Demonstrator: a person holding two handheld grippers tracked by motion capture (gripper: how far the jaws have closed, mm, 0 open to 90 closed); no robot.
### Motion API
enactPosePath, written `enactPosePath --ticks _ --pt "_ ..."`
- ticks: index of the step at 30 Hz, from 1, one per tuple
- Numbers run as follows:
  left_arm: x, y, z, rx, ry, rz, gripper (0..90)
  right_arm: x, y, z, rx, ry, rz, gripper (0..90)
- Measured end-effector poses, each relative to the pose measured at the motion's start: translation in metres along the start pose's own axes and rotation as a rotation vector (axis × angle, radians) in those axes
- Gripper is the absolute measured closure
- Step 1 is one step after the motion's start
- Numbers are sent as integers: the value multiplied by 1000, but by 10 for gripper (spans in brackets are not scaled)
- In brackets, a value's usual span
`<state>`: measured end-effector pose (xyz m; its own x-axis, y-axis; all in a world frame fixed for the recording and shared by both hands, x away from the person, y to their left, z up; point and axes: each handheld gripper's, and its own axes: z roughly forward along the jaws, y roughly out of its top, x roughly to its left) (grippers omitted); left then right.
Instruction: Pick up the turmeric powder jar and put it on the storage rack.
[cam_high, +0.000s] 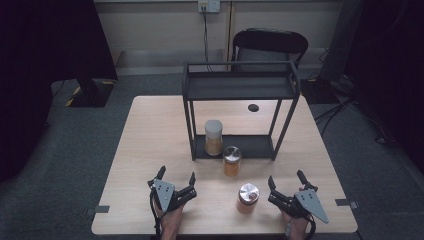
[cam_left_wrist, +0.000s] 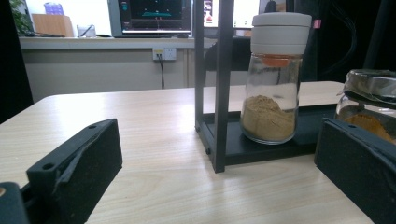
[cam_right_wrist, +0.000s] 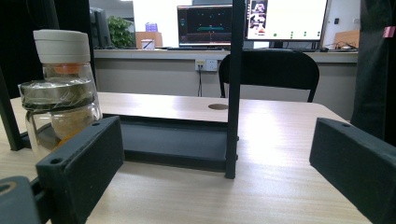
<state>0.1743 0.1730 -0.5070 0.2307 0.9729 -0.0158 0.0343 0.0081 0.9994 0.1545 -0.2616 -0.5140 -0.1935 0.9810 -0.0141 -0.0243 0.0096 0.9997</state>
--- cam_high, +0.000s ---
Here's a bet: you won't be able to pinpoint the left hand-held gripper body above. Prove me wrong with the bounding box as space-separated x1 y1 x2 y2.
148 179 198 214

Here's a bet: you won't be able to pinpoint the white wall socket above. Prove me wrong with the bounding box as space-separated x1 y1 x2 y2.
197 0 221 14

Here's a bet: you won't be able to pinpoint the dark curtain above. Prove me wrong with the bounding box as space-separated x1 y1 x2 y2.
343 0 424 174

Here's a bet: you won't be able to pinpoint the black floor cables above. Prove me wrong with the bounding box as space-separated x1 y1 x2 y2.
313 74 398 146

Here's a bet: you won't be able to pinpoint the grey curtain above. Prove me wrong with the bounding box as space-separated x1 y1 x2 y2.
319 0 363 83

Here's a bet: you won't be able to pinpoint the white lid spice jar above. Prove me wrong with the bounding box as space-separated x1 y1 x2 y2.
204 119 224 157

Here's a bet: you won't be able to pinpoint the black folding chair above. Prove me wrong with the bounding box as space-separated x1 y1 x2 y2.
231 28 309 73

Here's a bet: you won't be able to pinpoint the black metal shelf rack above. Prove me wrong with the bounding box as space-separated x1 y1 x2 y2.
181 60 302 162

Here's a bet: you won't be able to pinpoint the black power cable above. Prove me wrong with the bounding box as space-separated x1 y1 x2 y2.
201 7 212 73

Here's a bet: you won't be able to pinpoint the black stand base yellow tape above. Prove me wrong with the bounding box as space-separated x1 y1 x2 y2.
64 78 116 108

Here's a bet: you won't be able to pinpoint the person's right hand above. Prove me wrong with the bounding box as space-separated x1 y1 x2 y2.
282 211 310 240

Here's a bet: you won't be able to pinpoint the silver lid spice jar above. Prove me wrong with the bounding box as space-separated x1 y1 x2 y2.
236 182 261 215
222 145 243 178

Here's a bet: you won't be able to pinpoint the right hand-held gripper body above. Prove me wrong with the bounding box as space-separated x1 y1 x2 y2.
267 188 330 225

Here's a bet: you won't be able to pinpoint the person's left hand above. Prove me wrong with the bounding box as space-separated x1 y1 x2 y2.
154 205 185 240

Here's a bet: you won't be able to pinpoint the grey tape strip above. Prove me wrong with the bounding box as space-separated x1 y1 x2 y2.
85 205 111 216
334 198 360 210

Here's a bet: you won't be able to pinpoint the left hand-held gripper cable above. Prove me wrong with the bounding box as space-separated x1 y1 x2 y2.
149 189 164 240

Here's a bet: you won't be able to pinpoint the black curtain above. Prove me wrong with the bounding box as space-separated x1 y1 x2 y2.
0 0 118 183

